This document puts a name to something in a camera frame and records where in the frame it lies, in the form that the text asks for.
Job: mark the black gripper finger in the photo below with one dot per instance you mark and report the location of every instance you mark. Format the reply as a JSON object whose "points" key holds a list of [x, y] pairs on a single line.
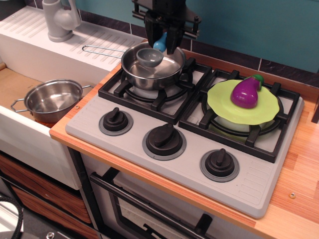
{"points": [[155, 28], [174, 37]]}

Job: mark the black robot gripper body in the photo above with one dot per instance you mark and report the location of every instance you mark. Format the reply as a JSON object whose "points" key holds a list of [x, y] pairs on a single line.
{"points": [[173, 12]]}

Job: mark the blue grey toy spoon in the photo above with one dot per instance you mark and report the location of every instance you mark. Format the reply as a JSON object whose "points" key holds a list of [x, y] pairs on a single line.
{"points": [[152, 57]]}

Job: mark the purple toy eggplant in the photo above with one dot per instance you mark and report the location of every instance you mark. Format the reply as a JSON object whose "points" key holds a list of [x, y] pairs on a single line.
{"points": [[245, 94]]}

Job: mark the lime green plate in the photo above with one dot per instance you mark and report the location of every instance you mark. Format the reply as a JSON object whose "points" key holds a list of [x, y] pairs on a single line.
{"points": [[219, 99]]}

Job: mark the black left stove knob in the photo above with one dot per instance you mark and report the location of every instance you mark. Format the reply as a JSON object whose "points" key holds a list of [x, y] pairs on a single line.
{"points": [[115, 122]]}

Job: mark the black stove knob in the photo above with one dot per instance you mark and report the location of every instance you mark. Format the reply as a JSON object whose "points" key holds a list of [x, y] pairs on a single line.
{"points": [[115, 122], [164, 143], [219, 166]]}

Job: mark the black middle stove knob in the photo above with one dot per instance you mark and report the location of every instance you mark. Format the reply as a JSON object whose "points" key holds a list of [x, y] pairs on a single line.
{"points": [[164, 143]]}

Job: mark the grey toy stove top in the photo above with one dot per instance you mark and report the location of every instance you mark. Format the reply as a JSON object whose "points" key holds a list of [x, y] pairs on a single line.
{"points": [[249, 192]]}

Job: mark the black right stove knob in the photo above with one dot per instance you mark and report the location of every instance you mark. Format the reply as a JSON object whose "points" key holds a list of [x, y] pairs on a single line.
{"points": [[219, 166]]}

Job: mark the black left burner grate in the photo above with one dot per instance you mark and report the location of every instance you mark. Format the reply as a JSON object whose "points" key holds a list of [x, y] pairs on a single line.
{"points": [[168, 104]]}

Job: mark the black burner grate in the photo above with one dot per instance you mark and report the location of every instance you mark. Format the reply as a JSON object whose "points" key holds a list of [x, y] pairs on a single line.
{"points": [[168, 104], [268, 141]]}

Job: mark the grey toy faucet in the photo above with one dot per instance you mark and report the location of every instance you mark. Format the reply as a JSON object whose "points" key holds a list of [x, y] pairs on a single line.
{"points": [[60, 22]]}

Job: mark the black right burner grate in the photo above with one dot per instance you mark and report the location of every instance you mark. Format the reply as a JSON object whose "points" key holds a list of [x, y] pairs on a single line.
{"points": [[268, 141]]}

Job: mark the white toy sink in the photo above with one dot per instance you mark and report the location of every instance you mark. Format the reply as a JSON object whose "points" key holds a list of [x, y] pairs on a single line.
{"points": [[28, 58]]}

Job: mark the wooden drawer front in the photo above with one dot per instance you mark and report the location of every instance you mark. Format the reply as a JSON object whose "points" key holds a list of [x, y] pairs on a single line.
{"points": [[47, 197]]}

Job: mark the steel saucepan with handle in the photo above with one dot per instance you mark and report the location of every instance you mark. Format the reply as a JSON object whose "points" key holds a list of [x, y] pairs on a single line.
{"points": [[164, 75]]}

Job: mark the steel two-handled pot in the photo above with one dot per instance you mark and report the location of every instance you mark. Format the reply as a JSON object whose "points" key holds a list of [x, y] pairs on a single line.
{"points": [[50, 101]]}

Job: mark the black oven door handle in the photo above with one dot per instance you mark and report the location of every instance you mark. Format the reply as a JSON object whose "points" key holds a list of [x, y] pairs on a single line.
{"points": [[107, 182]]}

